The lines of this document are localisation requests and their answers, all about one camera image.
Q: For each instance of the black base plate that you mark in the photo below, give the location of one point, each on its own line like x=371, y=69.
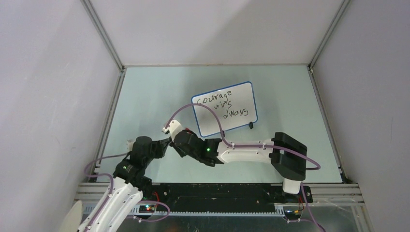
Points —
x=227, y=198

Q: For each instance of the aluminium frame rail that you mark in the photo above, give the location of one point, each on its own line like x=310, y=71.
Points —
x=332, y=195

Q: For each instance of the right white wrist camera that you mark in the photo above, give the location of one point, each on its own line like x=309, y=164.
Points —
x=173, y=129

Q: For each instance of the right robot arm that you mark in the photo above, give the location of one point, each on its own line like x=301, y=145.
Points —
x=284, y=153

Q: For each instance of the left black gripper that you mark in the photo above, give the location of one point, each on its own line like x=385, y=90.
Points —
x=161, y=146

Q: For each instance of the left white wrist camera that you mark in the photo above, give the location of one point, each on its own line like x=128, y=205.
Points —
x=129, y=144

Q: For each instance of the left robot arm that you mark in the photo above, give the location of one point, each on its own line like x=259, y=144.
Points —
x=128, y=185

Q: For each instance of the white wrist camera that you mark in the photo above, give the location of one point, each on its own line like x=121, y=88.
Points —
x=129, y=144
x=173, y=129

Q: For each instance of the blue framed whiteboard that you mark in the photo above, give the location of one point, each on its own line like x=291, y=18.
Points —
x=232, y=107

